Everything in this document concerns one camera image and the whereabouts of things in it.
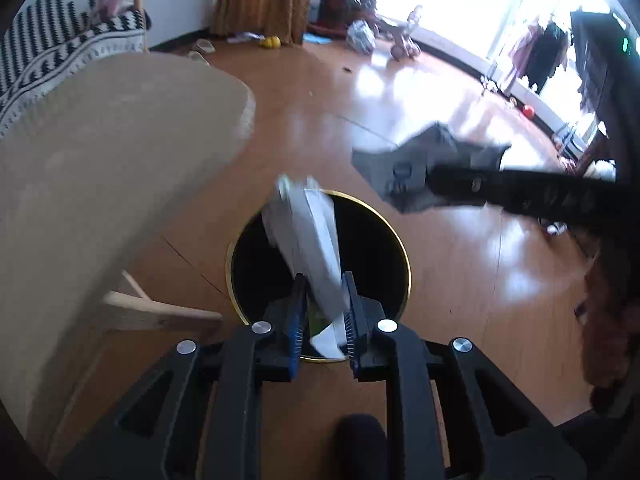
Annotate person's right hand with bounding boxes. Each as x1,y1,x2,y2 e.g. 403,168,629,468
581,239,640,388

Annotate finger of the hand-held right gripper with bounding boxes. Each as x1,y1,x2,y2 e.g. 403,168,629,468
428,162,603,232

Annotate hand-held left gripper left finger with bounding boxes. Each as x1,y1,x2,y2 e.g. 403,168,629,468
60,274,308,480

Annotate black white patterned sofa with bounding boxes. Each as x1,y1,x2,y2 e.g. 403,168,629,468
0,0,151,136

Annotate oval wooden table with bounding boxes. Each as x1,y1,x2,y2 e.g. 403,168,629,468
0,52,257,461

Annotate black trash bin gold rim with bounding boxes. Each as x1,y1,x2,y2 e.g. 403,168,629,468
226,189,412,363

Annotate grey cloth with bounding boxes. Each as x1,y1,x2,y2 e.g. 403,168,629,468
351,121,512,214

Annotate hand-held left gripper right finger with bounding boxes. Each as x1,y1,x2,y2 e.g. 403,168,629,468
341,271,586,480

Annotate hanging clothes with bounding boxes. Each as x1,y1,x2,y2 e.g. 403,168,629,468
504,17,572,97

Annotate wooden sofa frame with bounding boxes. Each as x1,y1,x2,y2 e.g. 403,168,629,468
127,0,154,54

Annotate crinkled translucent plastic bag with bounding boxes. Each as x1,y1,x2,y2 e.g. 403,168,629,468
346,19,377,55

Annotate dark red plant pot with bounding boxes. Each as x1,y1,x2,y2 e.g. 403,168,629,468
317,0,362,32

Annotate child's tricycle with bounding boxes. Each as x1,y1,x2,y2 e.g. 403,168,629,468
367,5,424,62

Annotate white paper packet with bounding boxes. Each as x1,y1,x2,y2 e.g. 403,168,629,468
261,175,352,358

